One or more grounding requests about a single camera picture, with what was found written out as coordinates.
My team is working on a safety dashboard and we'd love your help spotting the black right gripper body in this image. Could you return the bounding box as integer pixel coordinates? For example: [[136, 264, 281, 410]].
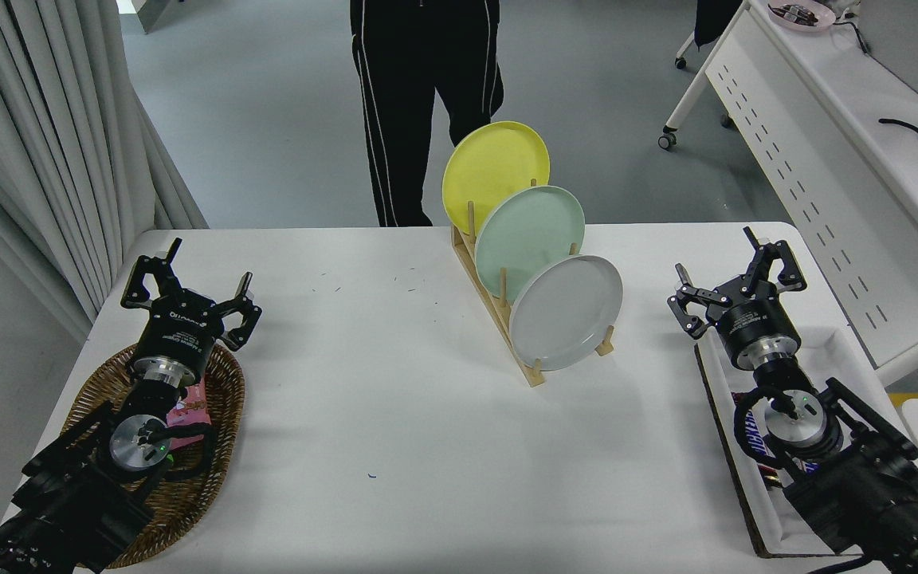
[[710, 293, 801, 369]]

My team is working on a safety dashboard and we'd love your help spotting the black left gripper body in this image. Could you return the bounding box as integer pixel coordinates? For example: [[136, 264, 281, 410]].
[[134, 292, 226, 375]]

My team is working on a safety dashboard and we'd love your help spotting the grey plate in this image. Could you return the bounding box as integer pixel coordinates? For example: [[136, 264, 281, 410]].
[[508, 254, 624, 372]]

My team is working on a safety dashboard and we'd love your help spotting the pale green plate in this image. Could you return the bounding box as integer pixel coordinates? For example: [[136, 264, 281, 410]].
[[474, 185, 587, 305]]

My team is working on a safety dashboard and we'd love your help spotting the wooden plate rack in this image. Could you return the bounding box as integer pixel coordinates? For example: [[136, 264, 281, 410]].
[[451, 201, 616, 388]]

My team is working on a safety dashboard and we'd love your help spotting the yellow plate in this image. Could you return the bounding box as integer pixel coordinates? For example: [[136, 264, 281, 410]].
[[441, 120, 551, 237]]

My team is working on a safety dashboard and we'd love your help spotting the pink plate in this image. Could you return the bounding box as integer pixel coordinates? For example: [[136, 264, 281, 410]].
[[767, 0, 837, 33]]

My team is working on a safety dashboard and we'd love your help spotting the brown wicker basket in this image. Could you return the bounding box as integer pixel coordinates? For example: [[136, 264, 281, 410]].
[[61, 341, 246, 569]]

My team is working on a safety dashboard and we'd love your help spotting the pink snack packet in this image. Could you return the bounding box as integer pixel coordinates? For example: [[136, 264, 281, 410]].
[[166, 377, 213, 451]]

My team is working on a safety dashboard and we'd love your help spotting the white tray with brown edge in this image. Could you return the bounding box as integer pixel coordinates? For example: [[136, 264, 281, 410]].
[[694, 324, 918, 559]]

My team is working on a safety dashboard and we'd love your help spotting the white desk with slotted panel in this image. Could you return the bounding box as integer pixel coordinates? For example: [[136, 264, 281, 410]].
[[658, 0, 918, 387]]

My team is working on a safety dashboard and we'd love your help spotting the grey curtain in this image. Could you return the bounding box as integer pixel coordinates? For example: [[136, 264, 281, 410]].
[[0, 0, 209, 344]]

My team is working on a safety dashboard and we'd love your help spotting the grey laptop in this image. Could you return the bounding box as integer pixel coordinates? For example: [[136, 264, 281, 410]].
[[857, 0, 918, 108]]

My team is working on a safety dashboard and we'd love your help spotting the person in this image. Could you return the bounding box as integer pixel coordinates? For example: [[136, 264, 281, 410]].
[[349, 0, 505, 228]]

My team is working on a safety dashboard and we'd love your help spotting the black cable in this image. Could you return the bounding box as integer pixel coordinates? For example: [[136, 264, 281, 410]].
[[830, 16, 872, 57], [878, 118, 918, 148]]

